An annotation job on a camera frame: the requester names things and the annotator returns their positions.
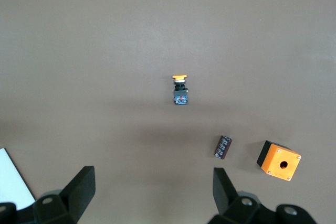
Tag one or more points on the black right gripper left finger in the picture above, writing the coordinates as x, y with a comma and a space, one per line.
78, 195

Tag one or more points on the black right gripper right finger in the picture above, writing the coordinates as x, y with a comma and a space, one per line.
223, 195

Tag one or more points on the orange push button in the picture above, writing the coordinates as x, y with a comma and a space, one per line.
180, 94

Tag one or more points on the white drawer cabinet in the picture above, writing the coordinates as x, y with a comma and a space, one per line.
11, 179

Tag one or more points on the small black connector block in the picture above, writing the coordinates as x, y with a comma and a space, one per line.
223, 147

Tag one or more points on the orange box with hole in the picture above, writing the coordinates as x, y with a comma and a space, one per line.
281, 165

